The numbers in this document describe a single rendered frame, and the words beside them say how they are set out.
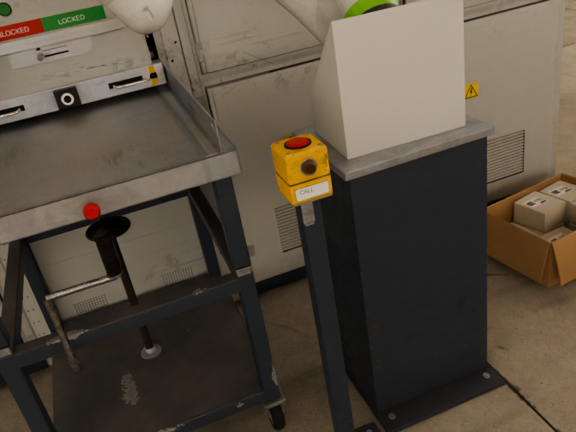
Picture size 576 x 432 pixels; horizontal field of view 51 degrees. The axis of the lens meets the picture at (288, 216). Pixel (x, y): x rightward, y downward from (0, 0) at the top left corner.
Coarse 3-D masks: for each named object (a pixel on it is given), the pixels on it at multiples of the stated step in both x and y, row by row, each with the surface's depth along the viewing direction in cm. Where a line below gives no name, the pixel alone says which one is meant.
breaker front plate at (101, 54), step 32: (0, 0) 150; (32, 0) 153; (64, 0) 155; (128, 32) 163; (0, 64) 156; (32, 64) 158; (64, 64) 161; (96, 64) 164; (128, 64) 167; (0, 96) 159
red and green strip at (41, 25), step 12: (72, 12) 157; (84, 12) 158; (96, 12) 159; (12, 24) 153; (24, 24) 154; (36, 24) 155; (48, 24) 156; (60, 24) 157; (72, 24) 158; (0, 36) 153; (12, 36) 154; (24, 36) 155
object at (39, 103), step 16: (160, 64) 169; (96, 80) 165; (112, 80) 166; (128, 80) 167; (160, 80) 170; (32, 96) 161; (48, 96) 162; (80, 96) 165; (96, 96) 166; (112, 96) 168; (0, 112) 160; (32, 112) 162; (48, 112) 164
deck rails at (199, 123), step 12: (168, 72) 166; (168, 84) 174; (180, 84) 150; (168, 96) 165; (180, 96) 157; (192, 96) 138; (180, 108) 154; (192, 108) 143; (180, 120) 145; (192, 120) 144; (204, 120) 131; (192, 132) 136; (204, 132) 135; (216, 132) 121; (204, 144) 128; (216, 144) 126
